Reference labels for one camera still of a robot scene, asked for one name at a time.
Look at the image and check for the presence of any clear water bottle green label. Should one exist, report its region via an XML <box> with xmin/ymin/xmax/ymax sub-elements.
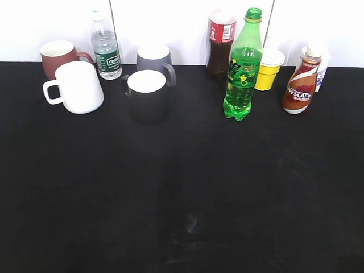
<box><xmin>91</xmin><ymin>10</ymin><xmax>122</xmax><ymax>80</ymax></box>

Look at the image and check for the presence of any brown Nescafe coffee bottle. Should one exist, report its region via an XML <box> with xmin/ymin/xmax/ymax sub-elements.
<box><xmin>282</xmin><ymin>42</ymin><xmax>323</xmax><ymax>114</ymax></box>

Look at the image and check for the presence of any red ceramic mug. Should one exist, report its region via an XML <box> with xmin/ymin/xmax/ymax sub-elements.
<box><xmin>40</xmin><ymin>40</ymin><xmax>94</xmax><ymax>80</ymax></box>

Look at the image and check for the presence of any black ceramic mug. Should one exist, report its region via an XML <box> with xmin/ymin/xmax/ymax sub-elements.
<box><xmin>122</xmin><ymin>69</ymin><xmax>168</xmax><ymax>123</ymax></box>

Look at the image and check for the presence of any cola bottle red label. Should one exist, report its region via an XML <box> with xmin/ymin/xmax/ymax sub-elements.
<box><xmin>206</xmin><ymin>6</ymin><xmax>237</xmax><ymax>80</ymax></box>

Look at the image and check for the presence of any yellow paper cup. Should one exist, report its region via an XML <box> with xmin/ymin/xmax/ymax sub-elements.
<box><xmin>255</xmin><ymin>48</ymin><xmax>285</xmax><ymax>91</ymax></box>

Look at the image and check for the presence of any grey ceramic mug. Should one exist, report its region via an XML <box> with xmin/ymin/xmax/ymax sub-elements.
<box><xmin>136</xmin><ymin>44</ymin><xmax>176</xmax><ymax>87</ymax></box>

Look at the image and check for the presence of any green soda bottle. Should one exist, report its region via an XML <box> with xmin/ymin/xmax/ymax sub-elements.
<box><xmin>223</xmin><ymin>7</ymin><xmax>263</xmax><ymax>121</ymax></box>

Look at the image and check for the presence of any white blue milk carton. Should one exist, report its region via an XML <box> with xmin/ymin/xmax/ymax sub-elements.
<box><xmin>315</xmin><ymin>43</ymin><xmax>331</xmax><ymax>92</ymax></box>

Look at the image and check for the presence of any white ceramic mug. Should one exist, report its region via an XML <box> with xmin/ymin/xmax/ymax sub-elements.
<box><xmin>43</xmin><ymin>61</ymin><xmax>104</xmax><ymax>114</ymax></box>

